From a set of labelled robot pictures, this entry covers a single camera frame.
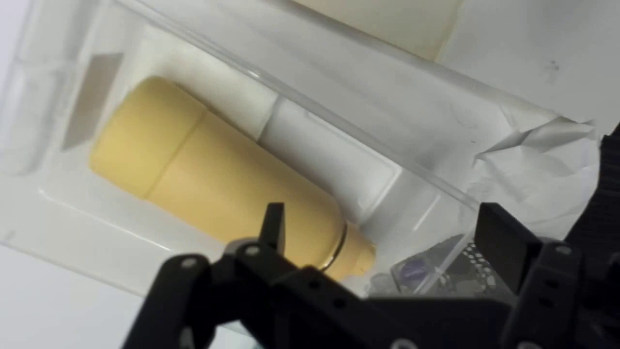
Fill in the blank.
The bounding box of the yellow cylindrical bottle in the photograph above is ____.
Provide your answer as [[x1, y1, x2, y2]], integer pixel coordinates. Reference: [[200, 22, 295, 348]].
[[88, 76, 378, 282]]

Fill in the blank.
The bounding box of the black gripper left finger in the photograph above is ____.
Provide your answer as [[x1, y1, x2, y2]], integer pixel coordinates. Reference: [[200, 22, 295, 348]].
[[122, 200, 417, 349]]

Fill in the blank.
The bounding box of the white cylindrical tube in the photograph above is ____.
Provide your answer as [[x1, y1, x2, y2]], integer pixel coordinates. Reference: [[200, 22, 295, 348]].
[[138, 32, 405, 222]]

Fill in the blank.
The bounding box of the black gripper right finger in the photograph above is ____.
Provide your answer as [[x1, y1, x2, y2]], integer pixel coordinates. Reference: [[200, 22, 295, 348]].
[[475, 125, 620, 349]]

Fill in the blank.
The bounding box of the clear plastic tray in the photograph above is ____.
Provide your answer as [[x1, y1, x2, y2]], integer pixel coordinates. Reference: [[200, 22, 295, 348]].
[[0, 0, 564, 307]]

